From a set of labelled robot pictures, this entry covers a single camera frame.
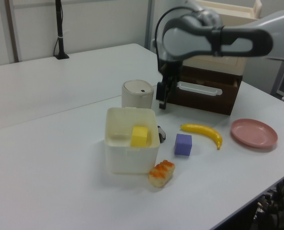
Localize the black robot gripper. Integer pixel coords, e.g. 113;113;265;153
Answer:
155;71;181;110

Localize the cream plastic box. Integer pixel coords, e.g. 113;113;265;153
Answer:
104;106;161;175

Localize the cream lidded bin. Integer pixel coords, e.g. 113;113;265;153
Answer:
121;79;155;109

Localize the brown wooden drawer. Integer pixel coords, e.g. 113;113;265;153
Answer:
166;64;243;116

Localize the black white panda toy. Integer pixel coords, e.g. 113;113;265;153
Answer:
157;125;167;144

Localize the yellow block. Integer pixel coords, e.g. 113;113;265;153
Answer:
130;125;149;148

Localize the purple foam cube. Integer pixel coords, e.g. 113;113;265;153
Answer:
174;133;193;156

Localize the yellow banana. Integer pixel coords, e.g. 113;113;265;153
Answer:
180;123;223;150

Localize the cream plastic cabinet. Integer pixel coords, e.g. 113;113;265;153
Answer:
182;54;248;77

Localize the orange glazed bread loaf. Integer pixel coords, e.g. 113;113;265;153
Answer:
148;159;176;188

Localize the pink round plate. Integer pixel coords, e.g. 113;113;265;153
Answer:
230;118;278;150

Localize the light wooden crate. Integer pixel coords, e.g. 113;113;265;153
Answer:
195;0;263;26

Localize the white drawer handle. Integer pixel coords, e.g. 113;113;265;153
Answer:
176;81;223;97

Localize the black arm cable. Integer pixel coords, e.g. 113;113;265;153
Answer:
154;5;195;72

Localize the black camera stand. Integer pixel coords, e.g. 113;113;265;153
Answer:
53;0;70;60

